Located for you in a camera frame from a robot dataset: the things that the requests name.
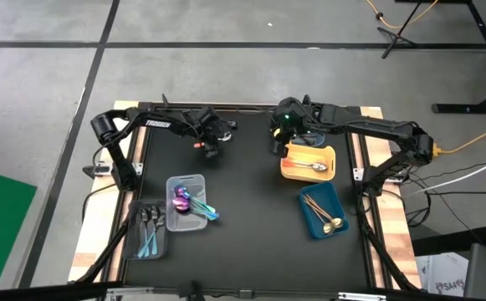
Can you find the black rig crossbar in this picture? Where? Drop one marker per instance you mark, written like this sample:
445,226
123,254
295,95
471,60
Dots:
37,292

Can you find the dark grey office chair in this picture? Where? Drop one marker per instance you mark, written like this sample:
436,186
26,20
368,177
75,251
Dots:
485,271

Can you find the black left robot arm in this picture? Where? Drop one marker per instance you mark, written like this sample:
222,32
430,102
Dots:
155,123

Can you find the yellow plastic bin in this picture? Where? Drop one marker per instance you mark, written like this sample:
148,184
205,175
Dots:
301,150

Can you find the long rose gold spoon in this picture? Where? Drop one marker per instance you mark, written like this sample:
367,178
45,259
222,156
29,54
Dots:
328,228

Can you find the white printed cardboard box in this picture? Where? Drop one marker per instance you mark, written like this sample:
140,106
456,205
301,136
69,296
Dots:
439,271

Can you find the black desk leg frame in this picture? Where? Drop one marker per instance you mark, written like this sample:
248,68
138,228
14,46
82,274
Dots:
451,108

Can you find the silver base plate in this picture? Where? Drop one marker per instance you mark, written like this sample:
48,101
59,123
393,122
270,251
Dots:
138,169
357,173

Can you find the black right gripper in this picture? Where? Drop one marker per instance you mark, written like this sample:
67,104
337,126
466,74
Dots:
288,119

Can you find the black table mat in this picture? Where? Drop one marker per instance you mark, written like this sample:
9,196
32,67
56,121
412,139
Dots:
247,200

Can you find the black tripod stand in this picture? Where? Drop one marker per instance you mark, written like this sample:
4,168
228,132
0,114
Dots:
394,37

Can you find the yellow power splitter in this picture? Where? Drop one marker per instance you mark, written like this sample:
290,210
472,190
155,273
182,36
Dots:
436,149

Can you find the silver metal bracket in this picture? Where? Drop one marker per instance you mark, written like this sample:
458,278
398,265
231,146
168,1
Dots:
361,297

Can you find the smoky grey plastic bin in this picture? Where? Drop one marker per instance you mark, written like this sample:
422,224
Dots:
131,246

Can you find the green floor mat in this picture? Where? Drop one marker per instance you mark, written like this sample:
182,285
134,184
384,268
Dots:
0,230

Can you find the small black base box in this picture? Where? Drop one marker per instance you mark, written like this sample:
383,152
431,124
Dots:
98,170

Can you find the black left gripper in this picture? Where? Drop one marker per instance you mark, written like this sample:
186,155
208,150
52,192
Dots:
209,123

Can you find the slate blue plastic bin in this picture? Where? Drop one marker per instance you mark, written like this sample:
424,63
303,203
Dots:
318,140

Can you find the clear plastic bin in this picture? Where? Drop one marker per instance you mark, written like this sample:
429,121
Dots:
186,223

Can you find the dark blue plastic bin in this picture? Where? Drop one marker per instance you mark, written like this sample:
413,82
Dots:
330,196

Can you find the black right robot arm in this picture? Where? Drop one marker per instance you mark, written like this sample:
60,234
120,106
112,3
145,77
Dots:
372,125

